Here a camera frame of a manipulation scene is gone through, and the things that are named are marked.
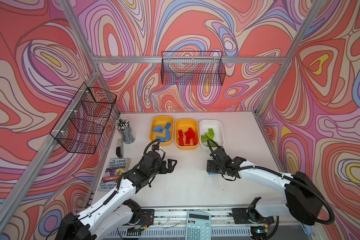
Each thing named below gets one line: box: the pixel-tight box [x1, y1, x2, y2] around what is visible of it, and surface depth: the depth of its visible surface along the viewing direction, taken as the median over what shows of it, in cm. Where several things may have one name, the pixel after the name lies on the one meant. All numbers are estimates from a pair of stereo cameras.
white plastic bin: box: [199, 119, 225, 148], surface depth 107 cm
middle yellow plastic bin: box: [174, 118, 200, 150], surface depth 105 cm
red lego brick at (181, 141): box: [178, 137, 185, 147], surface depth 103 cm
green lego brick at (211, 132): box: [208, 128, 215, 137], surface depth 107 cm
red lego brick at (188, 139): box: [185, 135, 194, 145], surface depth 103 cm
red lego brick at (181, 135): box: [178, 129, 184, 142], surface depth 106 cm
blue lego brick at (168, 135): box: [166, 131, 171, 140], surface depth 108 cm
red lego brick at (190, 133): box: [186, 127, 196, 138], surface depth 103 cm
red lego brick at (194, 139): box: [192, 135, 197, 146], surface depth 103 cm
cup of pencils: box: [114, 118, 136, 144], surface depth 95 cm
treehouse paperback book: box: [97, 158, 131, 191], surface depth 90 cm
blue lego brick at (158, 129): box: [153, 125, 164, 134], surface depth 106 cm
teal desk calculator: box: [185, 211, 212, 240], surface depth 70 cm
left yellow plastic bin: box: [149, 115, 174, 146], surface depth 109 cm
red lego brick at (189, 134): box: [184, 128, 195, 142], surface depth 103 cm
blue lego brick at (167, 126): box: [164, 122, 172, 131], surface depth 110 cm
